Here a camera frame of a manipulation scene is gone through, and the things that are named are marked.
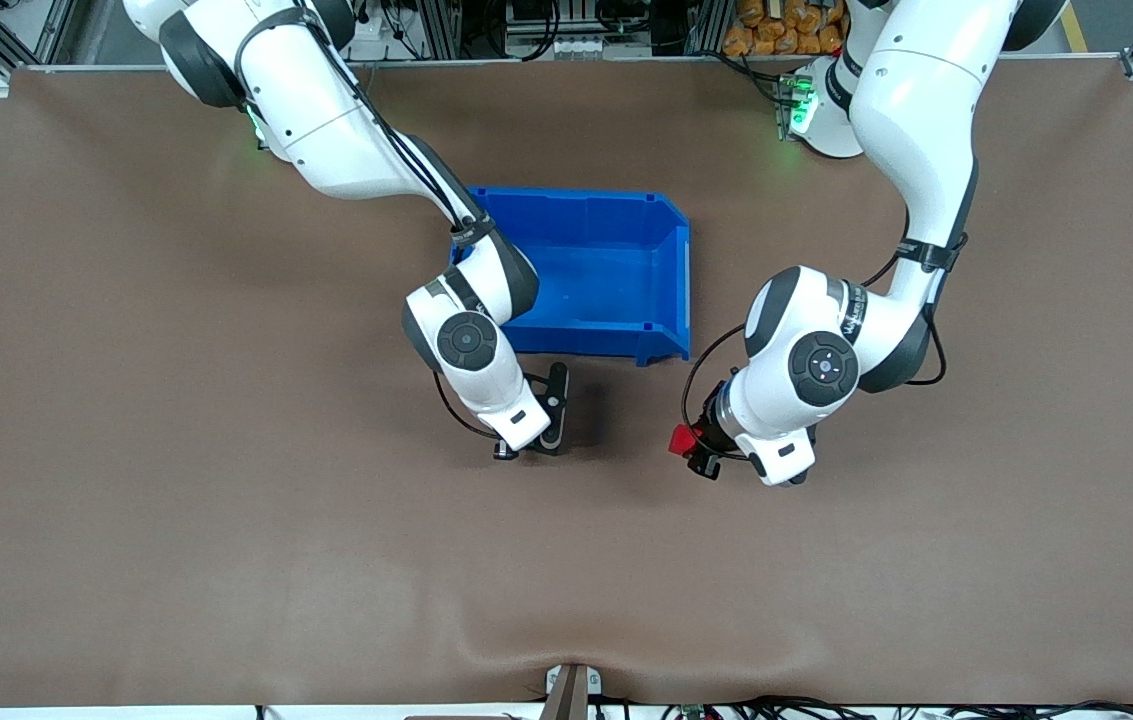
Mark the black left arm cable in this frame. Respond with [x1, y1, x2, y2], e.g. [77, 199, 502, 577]
[681, 235, 949, 463]

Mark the blue plastic storage bin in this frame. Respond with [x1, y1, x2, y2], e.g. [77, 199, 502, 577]
[451, 186, 692, 367]

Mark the aluminium frame post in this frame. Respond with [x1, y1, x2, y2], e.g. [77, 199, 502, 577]
[686, 0, 729, 57]
[421, 0, 463, 61]

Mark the brown table mat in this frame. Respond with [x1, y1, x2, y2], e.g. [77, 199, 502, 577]
[0, 62, 1133, 707]

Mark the metal table edge clamp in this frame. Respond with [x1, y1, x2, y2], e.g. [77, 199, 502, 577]
[544, 663, 603, 720]

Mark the orange snack bag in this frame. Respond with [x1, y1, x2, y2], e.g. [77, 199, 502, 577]
[723, 0, 852, 57]

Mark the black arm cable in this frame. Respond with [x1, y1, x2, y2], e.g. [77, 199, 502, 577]
[234, 5, 499, 443]
[681, 235, 949, 463]

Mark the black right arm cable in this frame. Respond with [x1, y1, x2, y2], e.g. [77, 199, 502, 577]
[234, 5, 499, 443]

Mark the white connector block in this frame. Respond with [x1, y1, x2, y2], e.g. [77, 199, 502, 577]
[551, 35, 617, 61]

